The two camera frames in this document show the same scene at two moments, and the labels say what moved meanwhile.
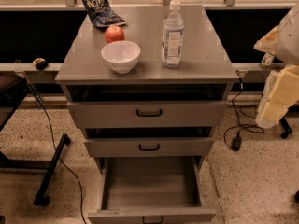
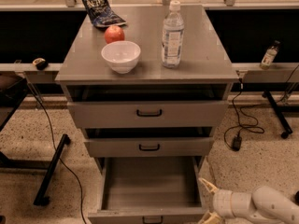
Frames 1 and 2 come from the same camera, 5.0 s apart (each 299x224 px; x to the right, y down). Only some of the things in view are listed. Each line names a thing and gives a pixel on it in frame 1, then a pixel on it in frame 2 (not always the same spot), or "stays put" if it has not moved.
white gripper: (288, 42) -> (222, 202)
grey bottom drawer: (150, 189) stays put
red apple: (113, 34) stays put
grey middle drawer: (149, 147) stays put
